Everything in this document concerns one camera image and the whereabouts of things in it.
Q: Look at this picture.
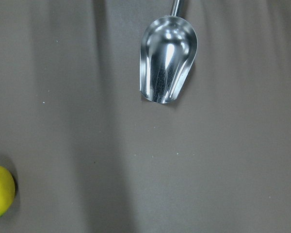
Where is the yellow lemon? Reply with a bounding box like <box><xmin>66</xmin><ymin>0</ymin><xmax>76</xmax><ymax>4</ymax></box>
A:
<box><xmin>0</xmin><ymin>166</ymin><xmax>16</xmax><ymax>217</ymax></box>

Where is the metal scoop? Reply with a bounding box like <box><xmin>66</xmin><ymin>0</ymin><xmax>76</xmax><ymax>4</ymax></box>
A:
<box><xmin>139</xmin><ymin>0</ymin><xmax>198</xmax><ymax>104</ymax></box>

